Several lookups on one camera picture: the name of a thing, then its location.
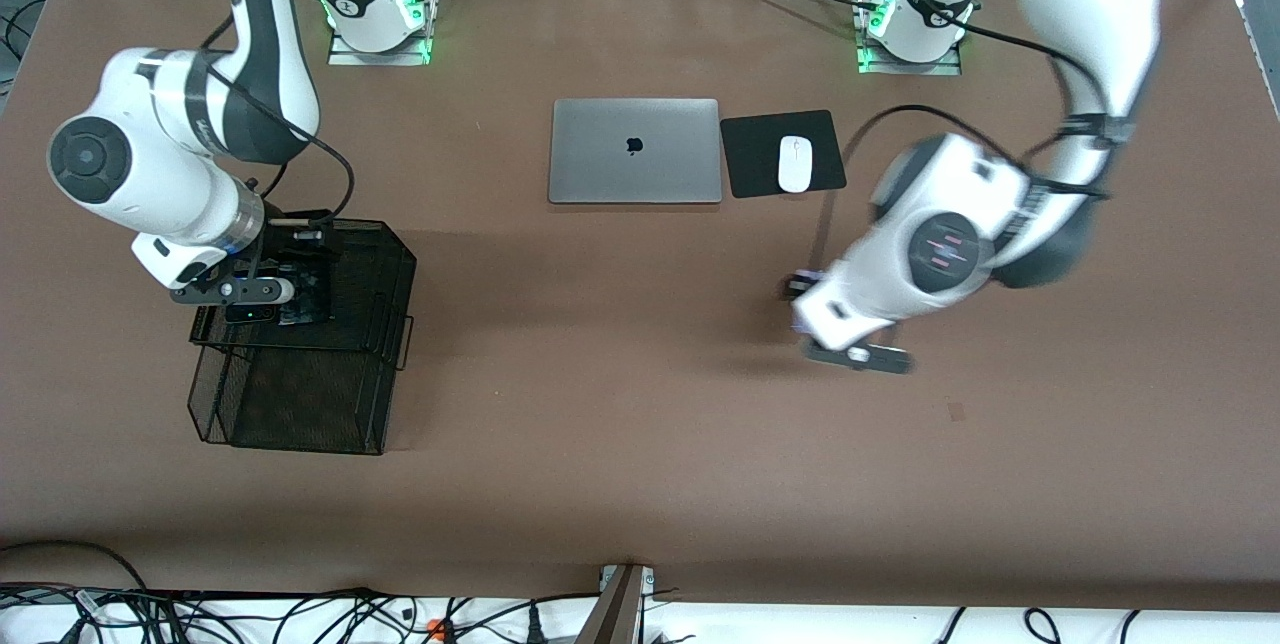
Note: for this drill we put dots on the long black smartphone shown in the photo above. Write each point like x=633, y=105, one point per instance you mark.
x=315, y=289

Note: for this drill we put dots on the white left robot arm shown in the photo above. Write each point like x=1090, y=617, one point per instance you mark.
x=1090, y=4

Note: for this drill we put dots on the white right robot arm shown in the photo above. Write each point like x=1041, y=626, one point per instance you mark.
x=160, y=174

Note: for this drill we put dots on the white computer mouse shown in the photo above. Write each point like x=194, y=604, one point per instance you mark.
x=795, y=164

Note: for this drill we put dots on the black mouse pad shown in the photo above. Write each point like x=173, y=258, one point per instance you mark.
x=750, y=154

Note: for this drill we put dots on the silver closed laptop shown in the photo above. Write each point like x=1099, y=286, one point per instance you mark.
x=600, y=154

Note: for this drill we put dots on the black power plug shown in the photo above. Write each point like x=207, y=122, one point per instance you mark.
x=533, y=624

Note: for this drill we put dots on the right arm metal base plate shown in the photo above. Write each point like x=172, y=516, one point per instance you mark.
x=380, y=57

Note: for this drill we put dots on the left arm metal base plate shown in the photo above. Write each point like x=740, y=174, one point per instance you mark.
x=910, y=68

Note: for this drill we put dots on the grey metal camera mount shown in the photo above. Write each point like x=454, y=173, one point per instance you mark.
x=615, y=614

